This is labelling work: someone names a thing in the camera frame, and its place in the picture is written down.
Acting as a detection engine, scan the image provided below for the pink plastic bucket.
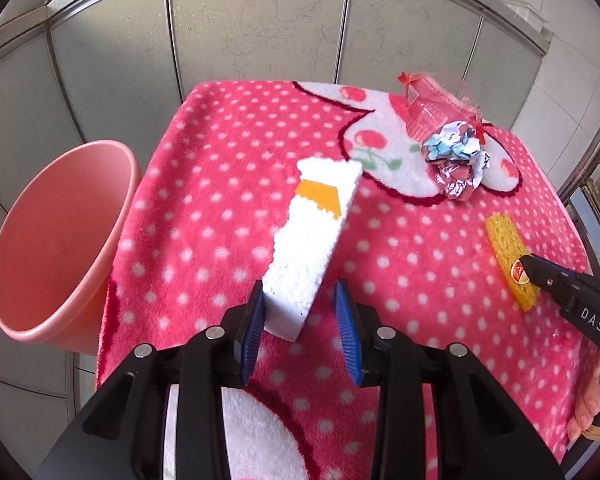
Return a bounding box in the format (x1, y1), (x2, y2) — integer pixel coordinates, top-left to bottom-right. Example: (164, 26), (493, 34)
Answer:
(0, 140), (142, 356)

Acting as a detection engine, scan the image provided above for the pink polka dot blanket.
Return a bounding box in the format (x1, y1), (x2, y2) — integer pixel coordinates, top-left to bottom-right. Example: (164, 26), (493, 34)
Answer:
(96, 80), (594, 479)

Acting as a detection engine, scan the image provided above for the red clear plastic bag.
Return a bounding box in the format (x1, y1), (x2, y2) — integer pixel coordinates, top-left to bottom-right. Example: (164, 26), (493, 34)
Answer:
(398, 72), (482, 143)

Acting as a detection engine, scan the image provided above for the white foam block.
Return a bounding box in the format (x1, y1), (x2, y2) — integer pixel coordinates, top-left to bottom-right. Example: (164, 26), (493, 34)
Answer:
(262, 157), (363, 341)

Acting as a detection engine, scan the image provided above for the yellow sponge scouring pad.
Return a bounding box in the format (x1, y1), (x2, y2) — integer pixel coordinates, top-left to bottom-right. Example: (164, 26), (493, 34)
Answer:
(486, 212), (539, 312)

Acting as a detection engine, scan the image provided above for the person's right hand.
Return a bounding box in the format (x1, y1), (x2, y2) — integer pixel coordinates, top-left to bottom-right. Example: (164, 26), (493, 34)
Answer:
(567, 351), (600, 442)

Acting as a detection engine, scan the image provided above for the foil snack wrapper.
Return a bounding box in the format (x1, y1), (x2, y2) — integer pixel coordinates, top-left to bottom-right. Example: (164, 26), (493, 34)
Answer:
(422, 120), (490, 202)

